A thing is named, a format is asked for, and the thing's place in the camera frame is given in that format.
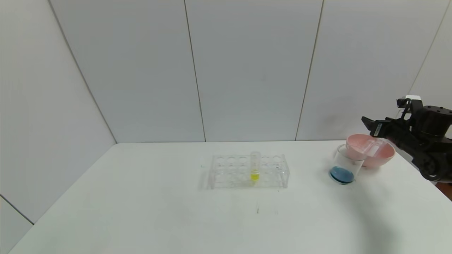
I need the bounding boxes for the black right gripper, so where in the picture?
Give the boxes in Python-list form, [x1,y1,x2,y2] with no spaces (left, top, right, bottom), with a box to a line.
[361,116,408,142]

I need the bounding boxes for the test tube with blue pigment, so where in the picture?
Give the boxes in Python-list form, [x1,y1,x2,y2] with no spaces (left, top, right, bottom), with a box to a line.
[369,142,385,158]

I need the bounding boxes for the test tube with yellow pigment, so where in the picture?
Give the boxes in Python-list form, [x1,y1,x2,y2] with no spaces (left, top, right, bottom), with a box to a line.
[250,151,261,182]

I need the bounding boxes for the clear plastic test tube rack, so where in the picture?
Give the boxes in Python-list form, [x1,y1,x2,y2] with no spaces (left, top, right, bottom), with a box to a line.
[210,154,290,190]

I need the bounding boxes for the pink bowl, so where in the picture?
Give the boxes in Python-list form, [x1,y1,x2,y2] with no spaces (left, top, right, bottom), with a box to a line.
[345,134,395,168]

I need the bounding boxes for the clear glass beaker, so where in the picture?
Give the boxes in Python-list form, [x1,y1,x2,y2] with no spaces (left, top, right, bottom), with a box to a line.
[329,145,365,185]

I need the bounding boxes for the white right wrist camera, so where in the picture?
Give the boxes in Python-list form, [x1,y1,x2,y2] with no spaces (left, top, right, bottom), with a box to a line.
[396,95,422,110]

